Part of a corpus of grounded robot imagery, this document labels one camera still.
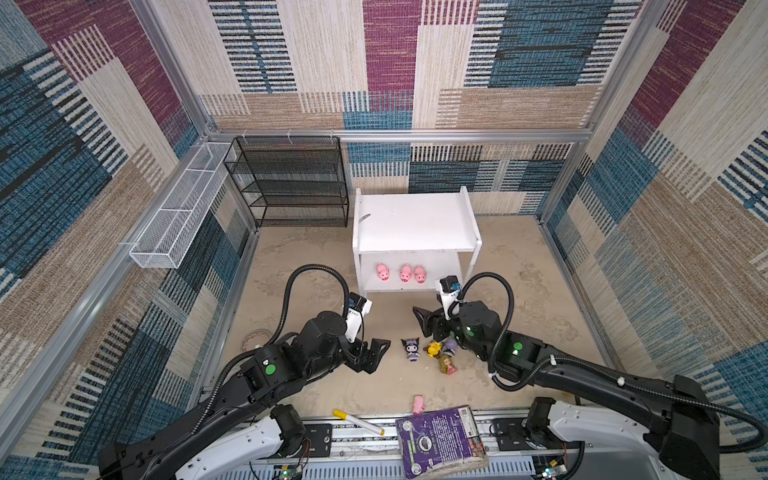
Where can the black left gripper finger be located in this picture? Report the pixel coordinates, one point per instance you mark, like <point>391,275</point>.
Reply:
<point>370,362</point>
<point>378,347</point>

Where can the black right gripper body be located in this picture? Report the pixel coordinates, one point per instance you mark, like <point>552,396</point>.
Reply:
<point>443,329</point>

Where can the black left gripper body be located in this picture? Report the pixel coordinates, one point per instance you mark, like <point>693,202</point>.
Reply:
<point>352,354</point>

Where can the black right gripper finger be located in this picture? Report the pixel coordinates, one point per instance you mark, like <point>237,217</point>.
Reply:
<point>427,326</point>
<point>423,314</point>

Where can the pink pig toy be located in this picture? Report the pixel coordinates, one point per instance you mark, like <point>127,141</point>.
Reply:
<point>406,273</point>
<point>383,272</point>
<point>420,274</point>
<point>418,405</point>

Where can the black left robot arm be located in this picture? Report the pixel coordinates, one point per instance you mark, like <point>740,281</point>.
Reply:
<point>246,416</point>

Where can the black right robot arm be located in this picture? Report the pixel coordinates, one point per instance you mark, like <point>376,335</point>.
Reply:
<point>679,429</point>

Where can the white two-tier shelf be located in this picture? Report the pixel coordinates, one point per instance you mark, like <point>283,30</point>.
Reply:
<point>437,231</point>

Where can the yellow toy figure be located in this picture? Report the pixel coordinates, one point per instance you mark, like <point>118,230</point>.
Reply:
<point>434,349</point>

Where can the purple toy figure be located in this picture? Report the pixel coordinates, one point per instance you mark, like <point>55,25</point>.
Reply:
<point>449,347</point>

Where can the black purple Kuromi figurine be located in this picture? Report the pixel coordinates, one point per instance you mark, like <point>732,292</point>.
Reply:
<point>411,347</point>

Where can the doll toy figure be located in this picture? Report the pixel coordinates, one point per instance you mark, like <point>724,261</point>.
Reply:
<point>446,365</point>

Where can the yellow white marker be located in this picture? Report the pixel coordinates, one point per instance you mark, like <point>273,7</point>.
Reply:
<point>360,423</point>

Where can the clear tape roll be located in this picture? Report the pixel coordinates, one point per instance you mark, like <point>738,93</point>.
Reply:
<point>255,339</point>

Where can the purple toy package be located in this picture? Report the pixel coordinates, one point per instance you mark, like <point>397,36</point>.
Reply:
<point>435,444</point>

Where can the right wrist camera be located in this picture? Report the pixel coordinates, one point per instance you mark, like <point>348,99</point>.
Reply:
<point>448,290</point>

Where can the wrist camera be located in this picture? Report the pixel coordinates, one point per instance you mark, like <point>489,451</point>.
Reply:
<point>448,290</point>
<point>358,308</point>

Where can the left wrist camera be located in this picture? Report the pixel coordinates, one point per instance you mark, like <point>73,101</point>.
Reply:
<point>358,308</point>

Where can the black wire mesh shelf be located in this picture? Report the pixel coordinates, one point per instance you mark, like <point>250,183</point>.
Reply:
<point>291,181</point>

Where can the white wire mesh basket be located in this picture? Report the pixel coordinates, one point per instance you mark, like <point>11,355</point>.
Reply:
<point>165,241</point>

